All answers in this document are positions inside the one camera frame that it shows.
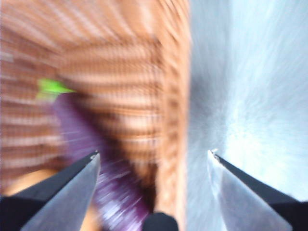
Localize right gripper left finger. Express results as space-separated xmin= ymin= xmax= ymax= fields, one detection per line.
xmin=0 ymin=150 xmax=101 ymax=231

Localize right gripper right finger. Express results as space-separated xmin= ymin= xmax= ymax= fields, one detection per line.
xmin=208 ymin=148 xmax=308 ymax=231

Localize purple eggplant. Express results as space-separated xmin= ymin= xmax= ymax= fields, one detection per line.
xmin=37 ymin=78 xmax=154 ymax=231

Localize brown wicker basket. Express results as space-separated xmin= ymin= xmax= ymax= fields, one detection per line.
xmin=0 ymin=0 xmax=193 ymax=231

